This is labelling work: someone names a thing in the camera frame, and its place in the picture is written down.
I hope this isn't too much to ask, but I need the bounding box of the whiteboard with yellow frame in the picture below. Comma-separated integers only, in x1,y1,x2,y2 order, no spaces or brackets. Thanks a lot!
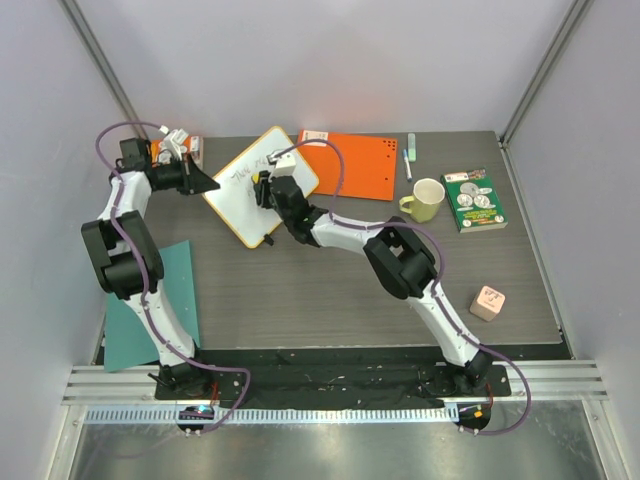
204,126,293,249

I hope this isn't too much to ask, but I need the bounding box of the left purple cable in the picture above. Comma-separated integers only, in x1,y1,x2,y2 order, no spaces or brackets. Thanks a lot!
94,121,253,434

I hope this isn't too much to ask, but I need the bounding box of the pink wooden block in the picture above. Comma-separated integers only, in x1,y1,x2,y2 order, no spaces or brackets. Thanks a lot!
469,285,506,322

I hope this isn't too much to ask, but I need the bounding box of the orange notebook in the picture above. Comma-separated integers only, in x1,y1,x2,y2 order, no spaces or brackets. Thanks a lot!
298,130,398,201

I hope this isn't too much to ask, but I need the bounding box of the left aluminium corner post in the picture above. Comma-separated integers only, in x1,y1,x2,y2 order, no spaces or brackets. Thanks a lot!
57,0,139,121

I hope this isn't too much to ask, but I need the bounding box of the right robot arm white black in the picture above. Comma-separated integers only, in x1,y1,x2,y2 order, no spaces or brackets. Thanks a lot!
252,170,493,395

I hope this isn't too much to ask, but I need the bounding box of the pale yellow mug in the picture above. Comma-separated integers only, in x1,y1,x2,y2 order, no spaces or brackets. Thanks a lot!
399,178,446,223

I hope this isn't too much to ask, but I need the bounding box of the green coin book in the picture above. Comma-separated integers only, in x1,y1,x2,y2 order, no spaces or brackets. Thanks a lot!
440,168,508,233

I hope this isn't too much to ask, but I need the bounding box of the right aluminium corner post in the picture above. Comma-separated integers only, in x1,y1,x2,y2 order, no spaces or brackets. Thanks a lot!
499,0,594,148

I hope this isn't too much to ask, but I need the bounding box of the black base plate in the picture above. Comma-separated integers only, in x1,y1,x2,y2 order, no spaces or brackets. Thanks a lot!
155,346,512,411

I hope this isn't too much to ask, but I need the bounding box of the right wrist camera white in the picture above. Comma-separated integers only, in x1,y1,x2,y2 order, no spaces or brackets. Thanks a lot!
267,153,297,178

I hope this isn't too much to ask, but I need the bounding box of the aluminium corner post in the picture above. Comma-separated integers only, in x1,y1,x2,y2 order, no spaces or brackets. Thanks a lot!
499,0,594,148
57,0,139,121

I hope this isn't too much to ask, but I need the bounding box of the aluminium front rail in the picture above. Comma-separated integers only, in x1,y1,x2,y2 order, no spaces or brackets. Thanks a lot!
62,360,608,405

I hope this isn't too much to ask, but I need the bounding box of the teal mat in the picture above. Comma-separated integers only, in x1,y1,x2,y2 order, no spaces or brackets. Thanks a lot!
104,241,200,372

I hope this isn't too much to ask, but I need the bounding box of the white slotted cable duct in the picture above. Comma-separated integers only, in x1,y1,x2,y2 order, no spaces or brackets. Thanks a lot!
85,405,459,425

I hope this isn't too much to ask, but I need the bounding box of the blue whiteboard marker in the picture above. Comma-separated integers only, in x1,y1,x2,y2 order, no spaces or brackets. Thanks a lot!
402,149,413,182

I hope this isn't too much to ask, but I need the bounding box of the purple cable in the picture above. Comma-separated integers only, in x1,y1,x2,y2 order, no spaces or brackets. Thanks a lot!
94,121,253,434
272,138,532,437

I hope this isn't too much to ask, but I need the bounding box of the orange paperback book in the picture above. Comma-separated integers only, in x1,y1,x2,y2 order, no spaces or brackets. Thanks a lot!
151,135,204,169

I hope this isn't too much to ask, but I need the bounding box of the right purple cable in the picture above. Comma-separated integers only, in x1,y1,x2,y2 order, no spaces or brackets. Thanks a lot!
272,138,532,437

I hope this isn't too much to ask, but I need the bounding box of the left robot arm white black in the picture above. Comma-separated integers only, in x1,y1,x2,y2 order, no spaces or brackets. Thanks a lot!
81,130,220,399

